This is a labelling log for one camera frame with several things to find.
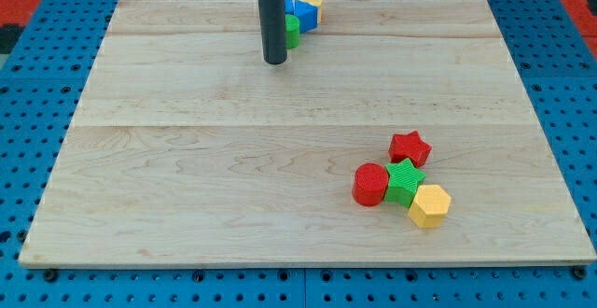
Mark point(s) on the green star block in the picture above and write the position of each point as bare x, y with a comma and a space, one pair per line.
404, 180

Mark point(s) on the light wooden board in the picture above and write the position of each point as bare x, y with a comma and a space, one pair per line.
188, 151

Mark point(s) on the green cylinder block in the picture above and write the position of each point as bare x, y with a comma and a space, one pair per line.
292, 31

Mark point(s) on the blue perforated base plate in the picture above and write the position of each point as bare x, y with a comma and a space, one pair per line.
46, 71

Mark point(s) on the yellow hexagon block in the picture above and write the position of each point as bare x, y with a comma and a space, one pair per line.
430, 206

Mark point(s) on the blue cube block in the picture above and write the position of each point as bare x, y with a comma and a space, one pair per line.
307, 15

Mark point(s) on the red cylinder block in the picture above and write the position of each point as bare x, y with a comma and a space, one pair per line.
370, 184

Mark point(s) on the red star block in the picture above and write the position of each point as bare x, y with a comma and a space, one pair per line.
409, 146

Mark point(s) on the small blue block behind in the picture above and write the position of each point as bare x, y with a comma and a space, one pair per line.
289, 7

